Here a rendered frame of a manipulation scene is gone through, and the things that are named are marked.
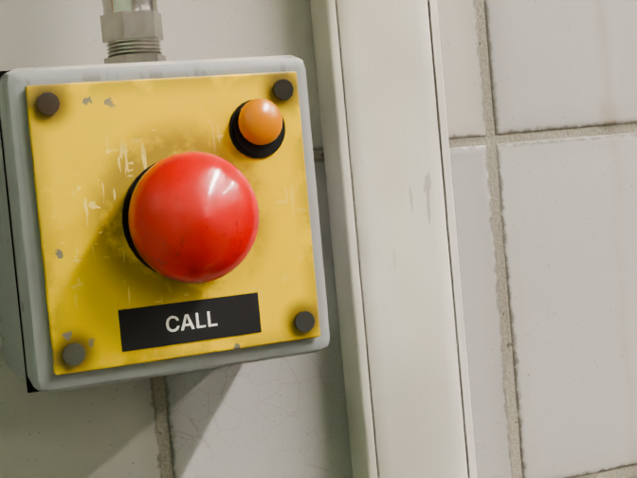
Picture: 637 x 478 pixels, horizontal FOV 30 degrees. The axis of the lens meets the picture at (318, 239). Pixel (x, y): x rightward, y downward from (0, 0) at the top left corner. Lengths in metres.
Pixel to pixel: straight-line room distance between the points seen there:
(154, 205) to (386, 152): 0.14
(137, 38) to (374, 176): 0.11
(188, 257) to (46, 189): 0.05
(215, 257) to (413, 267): 0.13
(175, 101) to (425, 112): 0.13
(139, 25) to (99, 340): 0.11
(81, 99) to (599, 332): 0.27
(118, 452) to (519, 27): 0.24
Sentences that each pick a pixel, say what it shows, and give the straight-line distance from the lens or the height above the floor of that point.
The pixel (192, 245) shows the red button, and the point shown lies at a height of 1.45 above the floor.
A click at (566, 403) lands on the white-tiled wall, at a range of 0.53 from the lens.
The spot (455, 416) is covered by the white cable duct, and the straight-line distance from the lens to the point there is 0.48.
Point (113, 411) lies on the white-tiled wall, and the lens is 0.45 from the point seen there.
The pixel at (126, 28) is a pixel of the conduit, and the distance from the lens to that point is 0.41.
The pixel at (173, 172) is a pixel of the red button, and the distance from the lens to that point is 0.35.
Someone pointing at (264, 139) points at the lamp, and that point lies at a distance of 0.38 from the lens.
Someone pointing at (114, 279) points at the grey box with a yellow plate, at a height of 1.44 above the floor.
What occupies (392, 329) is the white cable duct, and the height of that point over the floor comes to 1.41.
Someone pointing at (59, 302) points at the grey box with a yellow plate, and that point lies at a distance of 0.37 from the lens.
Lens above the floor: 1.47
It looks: 3 degrees down
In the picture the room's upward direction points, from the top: 5 degrees counter-clockwise
